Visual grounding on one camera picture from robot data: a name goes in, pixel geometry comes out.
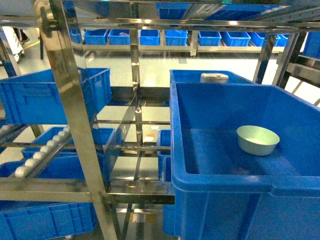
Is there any green bowl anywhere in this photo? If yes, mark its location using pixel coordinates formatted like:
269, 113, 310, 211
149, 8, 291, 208
236, 125, 280, 156

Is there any stainless steel shelf rack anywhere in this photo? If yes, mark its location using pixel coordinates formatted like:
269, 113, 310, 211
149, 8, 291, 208
0, 0, 320, 240

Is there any blue bin behind front bin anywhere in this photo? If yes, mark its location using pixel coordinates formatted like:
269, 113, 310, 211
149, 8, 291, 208
169, 69, 255, 84

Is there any white cylindrical container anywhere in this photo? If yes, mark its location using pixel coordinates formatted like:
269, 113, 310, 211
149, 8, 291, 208
200, 73, 229, 84

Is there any large blue bin front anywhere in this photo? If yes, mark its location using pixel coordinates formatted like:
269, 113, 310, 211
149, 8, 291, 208
170, 82, 320, 240

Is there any blue crate on rollers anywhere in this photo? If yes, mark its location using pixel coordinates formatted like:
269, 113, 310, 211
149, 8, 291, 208
0, 68, 112, 125

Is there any white roller track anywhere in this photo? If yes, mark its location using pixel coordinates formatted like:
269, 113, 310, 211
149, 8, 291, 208
12, 126, 72, 178

